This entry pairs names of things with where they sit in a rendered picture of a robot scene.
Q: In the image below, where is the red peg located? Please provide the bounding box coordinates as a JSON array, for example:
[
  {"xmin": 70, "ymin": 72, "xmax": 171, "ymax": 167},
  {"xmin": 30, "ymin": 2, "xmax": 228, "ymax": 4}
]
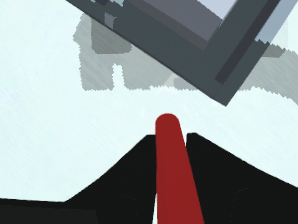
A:
[{"xmin": 156, "ymin": 112, "xmax": 205, "ymax": 224}]

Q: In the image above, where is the dark grey open box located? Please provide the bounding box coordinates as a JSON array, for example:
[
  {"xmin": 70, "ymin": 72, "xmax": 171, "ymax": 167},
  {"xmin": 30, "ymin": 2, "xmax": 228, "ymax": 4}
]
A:
[{"xmin": 67, "ymin": 0, "xmax": 298, "ymax": 107}]

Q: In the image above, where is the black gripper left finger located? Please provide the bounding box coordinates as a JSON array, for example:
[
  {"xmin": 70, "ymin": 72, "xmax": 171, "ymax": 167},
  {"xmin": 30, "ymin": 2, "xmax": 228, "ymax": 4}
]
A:
[{"xmin": 0, "ymin": 133, "xmax": 157, "ymax": 224}]

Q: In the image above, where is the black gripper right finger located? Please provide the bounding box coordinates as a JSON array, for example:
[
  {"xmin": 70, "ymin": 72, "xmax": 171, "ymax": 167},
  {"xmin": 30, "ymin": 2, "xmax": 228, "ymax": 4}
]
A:
[{"xmin": 185, "ymin": 132, "xmax": 298, "ymax": 224}]

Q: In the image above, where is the grey square plate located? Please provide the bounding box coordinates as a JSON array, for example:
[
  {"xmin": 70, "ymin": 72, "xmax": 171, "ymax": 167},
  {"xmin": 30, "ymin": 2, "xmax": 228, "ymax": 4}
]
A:
[{"xmin": 129, "ymin": 0, "xmax": 238, "ymax": 51}]

